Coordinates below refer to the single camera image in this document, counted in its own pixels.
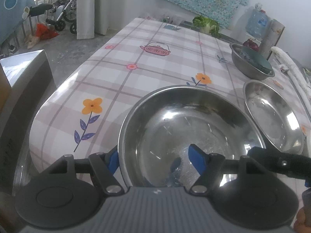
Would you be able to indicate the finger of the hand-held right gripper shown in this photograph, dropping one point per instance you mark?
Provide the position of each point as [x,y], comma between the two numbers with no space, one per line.
[283,162]

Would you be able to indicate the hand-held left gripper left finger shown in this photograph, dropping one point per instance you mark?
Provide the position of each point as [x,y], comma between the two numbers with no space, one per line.
[113,161]

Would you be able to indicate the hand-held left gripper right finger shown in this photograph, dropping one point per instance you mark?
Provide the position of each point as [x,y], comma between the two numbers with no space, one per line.
[196,157]

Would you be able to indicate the deep steel plate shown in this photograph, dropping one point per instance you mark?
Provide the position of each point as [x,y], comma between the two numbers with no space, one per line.
[182,121]

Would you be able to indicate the large shallow steel plate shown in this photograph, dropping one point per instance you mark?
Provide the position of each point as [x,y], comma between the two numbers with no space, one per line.
[272,116]

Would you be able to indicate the green ceramic bowl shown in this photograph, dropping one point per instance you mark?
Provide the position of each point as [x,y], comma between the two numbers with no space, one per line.
[260,62]

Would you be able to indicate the medium steel bowl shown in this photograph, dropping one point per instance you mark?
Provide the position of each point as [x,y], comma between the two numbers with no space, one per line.
[240,63]

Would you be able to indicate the person's right hand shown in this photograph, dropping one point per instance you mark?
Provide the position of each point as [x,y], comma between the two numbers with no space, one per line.
[301,220]

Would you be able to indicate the rolled white quilt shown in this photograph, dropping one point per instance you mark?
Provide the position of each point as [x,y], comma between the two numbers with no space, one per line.
[291,70]

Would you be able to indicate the grey cabinet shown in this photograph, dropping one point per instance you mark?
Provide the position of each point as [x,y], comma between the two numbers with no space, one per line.
[21,102]

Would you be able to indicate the red onion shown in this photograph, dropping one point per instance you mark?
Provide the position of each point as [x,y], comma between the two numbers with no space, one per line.
[251,45]

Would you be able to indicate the tall printed carton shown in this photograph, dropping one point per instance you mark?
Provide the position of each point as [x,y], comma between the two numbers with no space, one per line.
[271,36]

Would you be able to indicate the green cabbage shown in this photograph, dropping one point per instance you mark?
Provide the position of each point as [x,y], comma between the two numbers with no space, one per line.
[206,24]

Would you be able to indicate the blue water jug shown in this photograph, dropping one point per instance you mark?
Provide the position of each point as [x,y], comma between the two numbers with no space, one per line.
[257,21]

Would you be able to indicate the beige crumpled bag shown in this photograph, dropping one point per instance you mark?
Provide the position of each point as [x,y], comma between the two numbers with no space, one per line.
[32,41]

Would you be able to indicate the red plastic bag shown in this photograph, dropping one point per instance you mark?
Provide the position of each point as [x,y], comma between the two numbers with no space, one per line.
[45,31]

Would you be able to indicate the baby stroller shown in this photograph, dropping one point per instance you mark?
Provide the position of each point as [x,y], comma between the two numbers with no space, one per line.
[60,17]

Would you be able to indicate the white curtain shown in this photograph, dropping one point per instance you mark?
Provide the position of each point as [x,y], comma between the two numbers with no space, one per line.
[97,7]

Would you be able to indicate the metal railing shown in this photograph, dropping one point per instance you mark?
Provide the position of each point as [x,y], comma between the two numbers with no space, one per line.
[26,26]

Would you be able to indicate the light blue cloth with circle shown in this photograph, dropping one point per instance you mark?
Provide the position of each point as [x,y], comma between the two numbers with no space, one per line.
[14,12]

